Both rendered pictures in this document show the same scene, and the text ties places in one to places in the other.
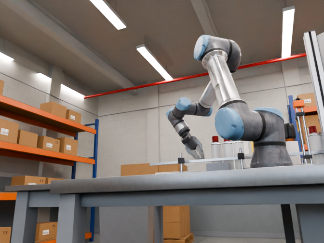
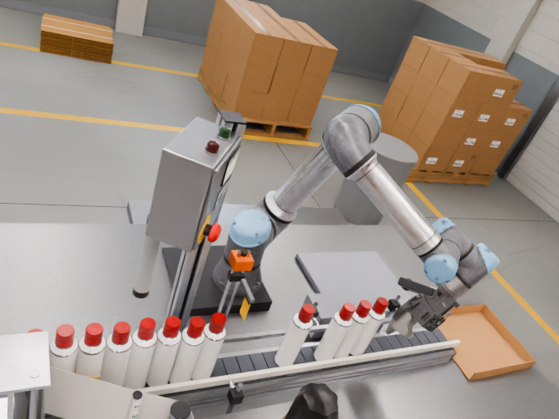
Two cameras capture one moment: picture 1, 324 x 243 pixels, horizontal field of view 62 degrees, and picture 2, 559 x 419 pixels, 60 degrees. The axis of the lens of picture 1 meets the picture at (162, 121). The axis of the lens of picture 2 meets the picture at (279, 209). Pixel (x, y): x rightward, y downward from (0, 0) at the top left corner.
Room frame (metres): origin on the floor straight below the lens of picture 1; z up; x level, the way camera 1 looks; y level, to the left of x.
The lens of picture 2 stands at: (1.74, -1.33, 1.88)
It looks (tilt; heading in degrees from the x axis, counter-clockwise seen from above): 32 degrees down; 125
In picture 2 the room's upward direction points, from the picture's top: 21 degrees clockwise
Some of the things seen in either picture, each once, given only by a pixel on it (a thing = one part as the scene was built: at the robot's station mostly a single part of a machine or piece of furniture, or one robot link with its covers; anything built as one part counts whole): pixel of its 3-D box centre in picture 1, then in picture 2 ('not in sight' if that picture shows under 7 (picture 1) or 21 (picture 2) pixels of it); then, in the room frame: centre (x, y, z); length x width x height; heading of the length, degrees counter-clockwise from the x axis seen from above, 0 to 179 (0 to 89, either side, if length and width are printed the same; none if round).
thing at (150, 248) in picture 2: not in sight; (148, 257); (1.11, -0.83, 1.18); 0.04 x 0.04 x 0.21
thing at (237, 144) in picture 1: (239, 153); (335, 333); (1.39, -0.40, 0.98); 0.05 x 0.05 x 0.20
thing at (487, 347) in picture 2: not in sight; (477, 338); (1.62, 0.22, 0.85); 0.30 x 0.26 x 0.04; 69
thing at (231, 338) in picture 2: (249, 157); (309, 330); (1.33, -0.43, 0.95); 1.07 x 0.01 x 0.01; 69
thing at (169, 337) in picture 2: not in sight; (165, 352); (1.22, -0.82, 0.98); 0.05 x 0.05 x 0.20
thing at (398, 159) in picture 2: not in sight; (372, 180); (0.25, 1.80, 0.31); 0.46 x 0.46 x 0.62
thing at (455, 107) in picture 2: not in sight; (452, 115); (-0.09, 3.50, 0.57); 1.20 x 0.83 x 1.14; 70
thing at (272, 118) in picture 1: (266, 126); (249, 236); (1.01, -0.40, 1.03); 0.13 x 0.12 x 0.14; 111
